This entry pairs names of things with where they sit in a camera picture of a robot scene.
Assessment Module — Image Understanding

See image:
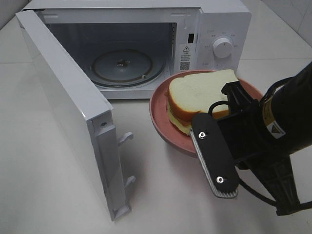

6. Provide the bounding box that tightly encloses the glass microwave turntable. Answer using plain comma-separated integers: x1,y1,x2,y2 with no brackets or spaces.
89,49,165,88

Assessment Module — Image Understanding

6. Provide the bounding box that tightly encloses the upper white microwave knob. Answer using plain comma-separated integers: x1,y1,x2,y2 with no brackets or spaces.
212,36,233,59

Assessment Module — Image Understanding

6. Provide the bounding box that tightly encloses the pink round plate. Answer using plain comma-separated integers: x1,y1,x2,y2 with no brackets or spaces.
149,69,264,159

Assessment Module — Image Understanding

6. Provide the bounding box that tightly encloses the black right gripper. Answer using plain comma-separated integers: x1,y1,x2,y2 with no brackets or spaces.
214,81,302,215

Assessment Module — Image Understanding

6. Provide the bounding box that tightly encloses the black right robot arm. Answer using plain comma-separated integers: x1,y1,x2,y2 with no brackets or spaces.
217,65,312,216

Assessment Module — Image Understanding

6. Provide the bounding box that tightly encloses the white microwave door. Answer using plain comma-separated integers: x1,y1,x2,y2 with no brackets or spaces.
16,10,136,220

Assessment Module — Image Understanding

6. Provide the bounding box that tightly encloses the white microwave oven body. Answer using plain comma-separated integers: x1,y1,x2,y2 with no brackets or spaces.
21,0,252,99

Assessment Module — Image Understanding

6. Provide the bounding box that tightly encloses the white warning label sticker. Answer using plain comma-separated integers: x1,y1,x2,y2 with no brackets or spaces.
179,43,193,71

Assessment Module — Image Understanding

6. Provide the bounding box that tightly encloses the toy sandwich with lettuce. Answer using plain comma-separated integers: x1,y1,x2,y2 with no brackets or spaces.
166,69,238,136

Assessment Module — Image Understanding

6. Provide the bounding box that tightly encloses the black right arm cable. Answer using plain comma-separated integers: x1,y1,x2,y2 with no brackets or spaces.
208,77,312,208

